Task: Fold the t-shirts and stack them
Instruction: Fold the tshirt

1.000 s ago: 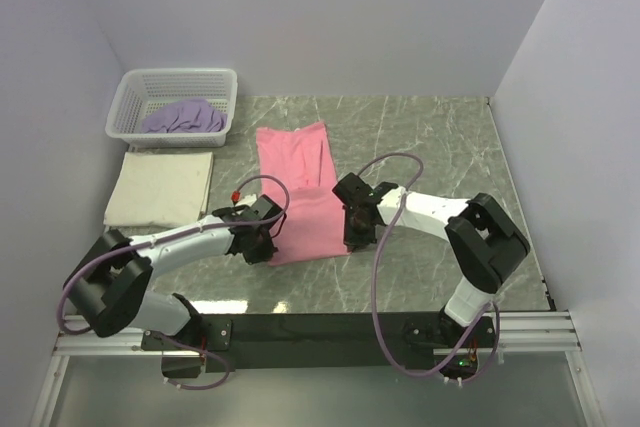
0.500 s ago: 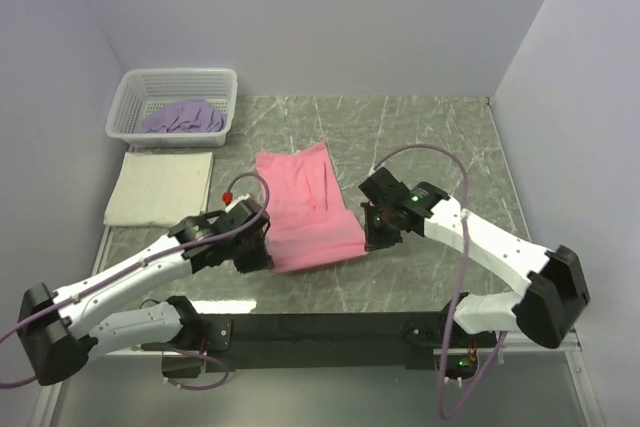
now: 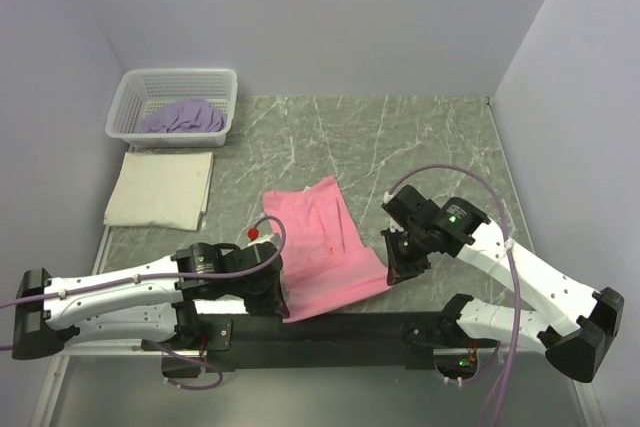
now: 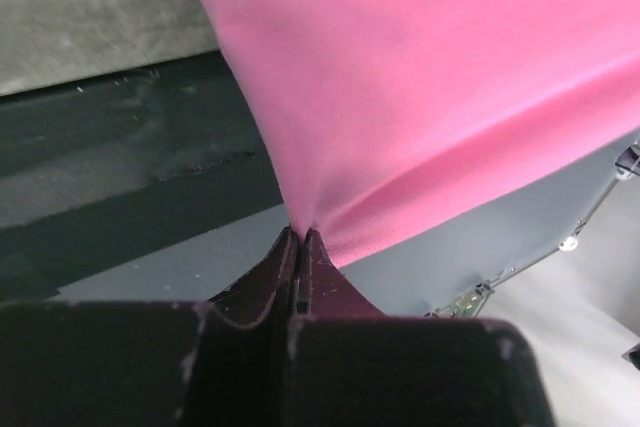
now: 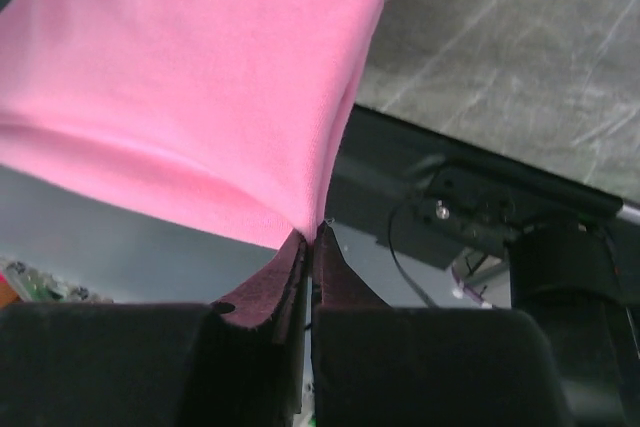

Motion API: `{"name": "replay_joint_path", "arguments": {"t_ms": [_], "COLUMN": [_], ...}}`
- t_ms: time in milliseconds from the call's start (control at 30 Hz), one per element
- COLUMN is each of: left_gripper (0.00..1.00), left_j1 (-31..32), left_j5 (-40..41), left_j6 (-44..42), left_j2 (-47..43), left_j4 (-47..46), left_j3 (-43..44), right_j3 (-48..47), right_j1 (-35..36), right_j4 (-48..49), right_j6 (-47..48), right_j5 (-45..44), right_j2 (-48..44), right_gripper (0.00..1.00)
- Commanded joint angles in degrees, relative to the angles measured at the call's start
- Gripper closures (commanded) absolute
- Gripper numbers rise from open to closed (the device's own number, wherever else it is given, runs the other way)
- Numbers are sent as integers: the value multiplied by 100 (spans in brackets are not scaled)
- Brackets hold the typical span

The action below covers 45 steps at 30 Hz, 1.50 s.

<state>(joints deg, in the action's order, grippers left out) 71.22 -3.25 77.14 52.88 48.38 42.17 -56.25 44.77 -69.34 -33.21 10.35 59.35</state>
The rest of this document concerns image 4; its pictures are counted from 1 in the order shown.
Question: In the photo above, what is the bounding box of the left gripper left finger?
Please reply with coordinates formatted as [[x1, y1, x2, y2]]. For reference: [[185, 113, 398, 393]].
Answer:
[[202, 227, 299, 426]]

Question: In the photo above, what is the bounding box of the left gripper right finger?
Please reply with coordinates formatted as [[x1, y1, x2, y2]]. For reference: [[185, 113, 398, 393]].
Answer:
[[297, 230, 384, 318]]

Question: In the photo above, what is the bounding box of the pink t shirt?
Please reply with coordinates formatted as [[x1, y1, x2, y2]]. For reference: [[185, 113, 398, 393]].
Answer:
[[200, 0, 639, 267]]

